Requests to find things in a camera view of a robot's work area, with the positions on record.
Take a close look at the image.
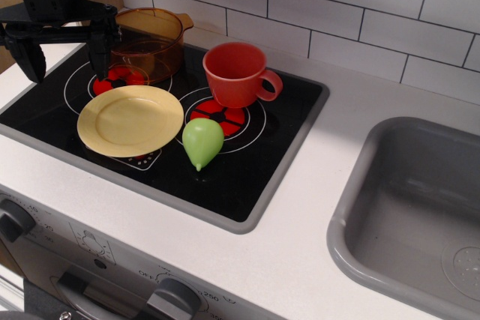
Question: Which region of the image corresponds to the yellow plastic plate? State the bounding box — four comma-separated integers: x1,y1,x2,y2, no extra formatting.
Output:
77,85,184,157

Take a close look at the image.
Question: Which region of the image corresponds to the grey oven door handle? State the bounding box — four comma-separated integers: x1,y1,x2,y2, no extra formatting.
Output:
56,273,149,319

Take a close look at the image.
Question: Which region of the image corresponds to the grey left oven knob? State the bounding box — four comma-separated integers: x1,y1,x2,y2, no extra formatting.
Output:
1,199,36,243

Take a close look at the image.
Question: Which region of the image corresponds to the red plastic cup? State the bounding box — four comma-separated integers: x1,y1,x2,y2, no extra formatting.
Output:
202,42,284,108

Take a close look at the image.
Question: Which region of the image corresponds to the grey oven knob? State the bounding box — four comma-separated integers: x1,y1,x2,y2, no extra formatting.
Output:
147,278,201,320
1,199,36,243

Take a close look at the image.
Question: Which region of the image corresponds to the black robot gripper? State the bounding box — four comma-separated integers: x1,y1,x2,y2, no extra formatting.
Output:
1,0,121,83

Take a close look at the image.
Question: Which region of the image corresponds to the grey right oven knob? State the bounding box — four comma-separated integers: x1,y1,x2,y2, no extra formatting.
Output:
147,278,201,320

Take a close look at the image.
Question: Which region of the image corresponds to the green plastic pear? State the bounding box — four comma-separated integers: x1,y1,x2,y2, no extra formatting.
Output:
182,118,224,172

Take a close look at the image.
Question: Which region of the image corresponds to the grey oven front panel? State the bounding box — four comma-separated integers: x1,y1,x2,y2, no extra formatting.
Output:
1,188,277,319

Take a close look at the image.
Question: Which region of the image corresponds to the amber transparent pot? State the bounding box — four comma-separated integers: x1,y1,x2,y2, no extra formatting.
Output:
110,7,194,84

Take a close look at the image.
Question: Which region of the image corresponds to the grey plastic sink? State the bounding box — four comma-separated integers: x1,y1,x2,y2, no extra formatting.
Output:
327,118,479,319

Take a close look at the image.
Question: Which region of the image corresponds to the black toy stovetop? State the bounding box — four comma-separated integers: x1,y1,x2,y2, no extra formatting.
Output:
0,40,331,235

